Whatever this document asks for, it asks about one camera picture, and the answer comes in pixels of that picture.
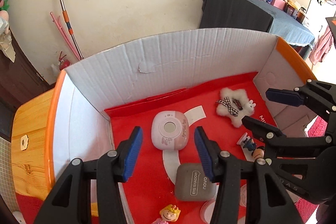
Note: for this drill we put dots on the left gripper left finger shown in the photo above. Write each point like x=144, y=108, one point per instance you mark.
x=69, y=201

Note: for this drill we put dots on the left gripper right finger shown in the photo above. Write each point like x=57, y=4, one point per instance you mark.
x=267, y=199

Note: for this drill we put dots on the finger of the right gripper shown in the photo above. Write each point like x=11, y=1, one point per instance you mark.
x=316, y=95
x=277, y=144

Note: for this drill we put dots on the white glitter jar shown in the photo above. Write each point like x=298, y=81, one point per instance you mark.
x=243, y=196

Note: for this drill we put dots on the dark blue boy figurine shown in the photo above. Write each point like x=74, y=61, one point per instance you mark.
x=250, y=149

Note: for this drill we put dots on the grey eye shadow case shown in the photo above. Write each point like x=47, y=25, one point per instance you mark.
x=192, y=184

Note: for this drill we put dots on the white fluffy star plush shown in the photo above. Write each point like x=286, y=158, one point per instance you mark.
x=235, y=105

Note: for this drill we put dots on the blonde girl pink dress figurine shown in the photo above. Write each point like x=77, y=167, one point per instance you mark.
x=168, y=214

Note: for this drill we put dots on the pink round compact case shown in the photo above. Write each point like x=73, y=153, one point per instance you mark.
x=170, y=131

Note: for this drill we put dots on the red knitted table mat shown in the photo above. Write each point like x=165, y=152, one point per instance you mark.
x=304, y=166

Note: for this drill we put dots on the pink curtain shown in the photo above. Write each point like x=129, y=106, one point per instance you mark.
x=322, y=47

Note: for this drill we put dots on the white charger pad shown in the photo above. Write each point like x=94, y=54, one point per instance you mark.
x=19, y=217

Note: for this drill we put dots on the white orange cardboard box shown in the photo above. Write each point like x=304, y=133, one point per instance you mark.
x=99, y=100

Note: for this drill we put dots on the small wooden tag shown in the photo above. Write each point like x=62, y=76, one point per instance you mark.
x=24, y=142

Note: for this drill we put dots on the wooden table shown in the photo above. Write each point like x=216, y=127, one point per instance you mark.
x=28, y=166

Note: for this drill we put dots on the dark wooden door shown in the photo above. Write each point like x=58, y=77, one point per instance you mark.
x=20, y=82

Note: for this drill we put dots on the dark cloth covered side table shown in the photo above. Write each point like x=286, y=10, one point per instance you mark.
x=259, y=16

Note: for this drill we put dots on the red fire extinguisher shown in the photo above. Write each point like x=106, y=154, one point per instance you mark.
x=63, y=61

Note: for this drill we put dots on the plastic bag on door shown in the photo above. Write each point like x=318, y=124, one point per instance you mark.
x=6, y=39

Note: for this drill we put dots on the pink hanger stick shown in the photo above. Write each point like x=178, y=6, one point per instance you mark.
x=59, y=26

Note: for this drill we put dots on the orange grey mop handle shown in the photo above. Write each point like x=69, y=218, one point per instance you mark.
x=70, y=30

